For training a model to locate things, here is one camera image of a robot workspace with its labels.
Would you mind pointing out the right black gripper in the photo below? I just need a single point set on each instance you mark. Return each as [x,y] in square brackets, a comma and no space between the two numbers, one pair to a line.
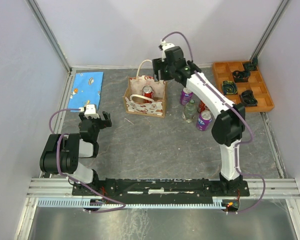
[158,65]

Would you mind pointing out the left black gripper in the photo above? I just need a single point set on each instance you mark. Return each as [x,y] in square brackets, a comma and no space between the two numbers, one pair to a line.
[107,117]

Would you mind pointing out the red soda can back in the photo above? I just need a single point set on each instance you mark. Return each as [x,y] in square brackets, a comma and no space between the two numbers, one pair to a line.
[148,92]

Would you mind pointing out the red soda can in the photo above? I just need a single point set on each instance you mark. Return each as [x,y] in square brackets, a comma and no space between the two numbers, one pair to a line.
[202,107]
[148,92]

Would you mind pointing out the purple soda can back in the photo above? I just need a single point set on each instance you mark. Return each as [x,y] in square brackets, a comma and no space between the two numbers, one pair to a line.
[185,96]

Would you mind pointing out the purple soda can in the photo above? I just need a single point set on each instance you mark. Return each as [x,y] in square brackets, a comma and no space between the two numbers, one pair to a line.
[203,121]
[185,96]

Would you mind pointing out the clear glass beverage bottle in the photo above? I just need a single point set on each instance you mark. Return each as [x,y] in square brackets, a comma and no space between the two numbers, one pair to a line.
[189,111]

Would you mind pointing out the red soda can front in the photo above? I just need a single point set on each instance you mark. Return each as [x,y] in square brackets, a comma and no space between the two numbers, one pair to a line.
[202,107]

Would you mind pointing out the purple soda can front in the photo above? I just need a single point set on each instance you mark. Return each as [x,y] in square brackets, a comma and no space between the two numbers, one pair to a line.
[203,121]

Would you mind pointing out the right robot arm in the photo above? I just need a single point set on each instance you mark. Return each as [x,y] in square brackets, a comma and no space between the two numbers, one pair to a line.
[228,126]

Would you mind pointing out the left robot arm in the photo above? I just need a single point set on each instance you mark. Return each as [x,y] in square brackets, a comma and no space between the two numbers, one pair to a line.
[61,155]

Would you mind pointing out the blue patterned cloth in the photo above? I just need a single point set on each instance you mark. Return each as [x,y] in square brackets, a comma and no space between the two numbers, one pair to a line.
[86,89]

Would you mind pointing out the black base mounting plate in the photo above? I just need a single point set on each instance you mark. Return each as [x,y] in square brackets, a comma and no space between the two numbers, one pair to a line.
[164,191]

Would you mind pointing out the blue green rolled sock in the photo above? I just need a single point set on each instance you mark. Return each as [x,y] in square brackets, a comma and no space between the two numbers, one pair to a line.
[229,88]

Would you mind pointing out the black rolled sock upper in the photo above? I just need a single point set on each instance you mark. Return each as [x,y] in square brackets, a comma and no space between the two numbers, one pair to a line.
[241,76]

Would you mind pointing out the black rolled sock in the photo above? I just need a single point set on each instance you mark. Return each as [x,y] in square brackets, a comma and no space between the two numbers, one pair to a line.
[248,99]
[241,76]

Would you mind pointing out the orange wooden divider tray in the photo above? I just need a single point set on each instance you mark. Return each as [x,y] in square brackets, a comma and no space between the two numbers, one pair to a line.
[223,71]

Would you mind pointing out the dark rolled sock corner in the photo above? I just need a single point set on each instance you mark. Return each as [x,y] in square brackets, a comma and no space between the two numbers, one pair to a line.
[251,65]

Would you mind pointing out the black rolled sock lower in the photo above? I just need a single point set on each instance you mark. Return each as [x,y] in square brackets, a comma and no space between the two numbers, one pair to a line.
[248,99]

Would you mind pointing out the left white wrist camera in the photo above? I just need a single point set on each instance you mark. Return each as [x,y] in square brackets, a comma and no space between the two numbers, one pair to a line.
[90,110]

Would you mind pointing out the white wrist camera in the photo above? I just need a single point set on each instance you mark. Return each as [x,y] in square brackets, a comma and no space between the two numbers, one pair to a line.
[164,46]
[90,110]

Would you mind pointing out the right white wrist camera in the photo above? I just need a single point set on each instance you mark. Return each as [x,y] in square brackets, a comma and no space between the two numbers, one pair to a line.
[164,46]

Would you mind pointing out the blue slotted cable duct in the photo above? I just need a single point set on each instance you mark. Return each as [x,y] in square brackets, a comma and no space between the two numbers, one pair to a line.
[89,203]

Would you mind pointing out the aluminium front frame rail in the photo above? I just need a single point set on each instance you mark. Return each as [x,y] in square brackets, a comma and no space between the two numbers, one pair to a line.
[282,188]

